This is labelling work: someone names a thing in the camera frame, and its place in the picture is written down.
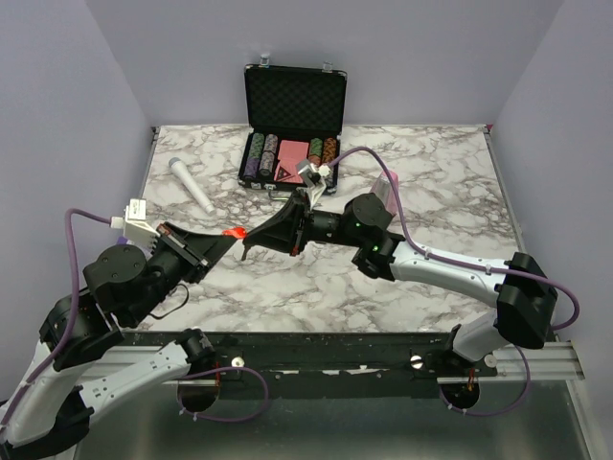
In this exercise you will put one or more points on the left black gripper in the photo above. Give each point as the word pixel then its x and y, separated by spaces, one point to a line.
pixel 199 250

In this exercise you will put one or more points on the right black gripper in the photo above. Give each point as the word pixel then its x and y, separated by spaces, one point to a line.
pixel 276 233

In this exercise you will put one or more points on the red key tag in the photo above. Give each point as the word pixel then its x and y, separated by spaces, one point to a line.
pixel 238 233

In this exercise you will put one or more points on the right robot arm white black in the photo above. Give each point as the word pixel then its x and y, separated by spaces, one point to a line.
pixel 520 300

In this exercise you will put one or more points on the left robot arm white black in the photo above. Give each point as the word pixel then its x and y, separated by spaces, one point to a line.
pixel 51 410

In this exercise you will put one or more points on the red playing card deck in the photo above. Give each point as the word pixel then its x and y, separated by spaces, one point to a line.
pixel 290 154

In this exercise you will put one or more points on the white microphone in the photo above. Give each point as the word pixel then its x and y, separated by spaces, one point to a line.
pixel 181 171

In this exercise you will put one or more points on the pink metronome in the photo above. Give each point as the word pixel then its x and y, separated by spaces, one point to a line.
pixel 383 189

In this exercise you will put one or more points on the black poker chip case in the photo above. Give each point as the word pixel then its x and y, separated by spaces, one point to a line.
pixel 289 103

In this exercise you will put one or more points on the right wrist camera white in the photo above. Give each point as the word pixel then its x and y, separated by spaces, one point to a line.
pixel 314 177

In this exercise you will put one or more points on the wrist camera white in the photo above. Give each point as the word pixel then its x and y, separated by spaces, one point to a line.
pixel 314 177
pixel 134 226

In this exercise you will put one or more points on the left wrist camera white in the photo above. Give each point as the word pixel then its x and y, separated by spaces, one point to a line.
pixel 134 226

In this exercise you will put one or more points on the black mounting rail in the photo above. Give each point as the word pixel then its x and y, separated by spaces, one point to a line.
pixel 328 365

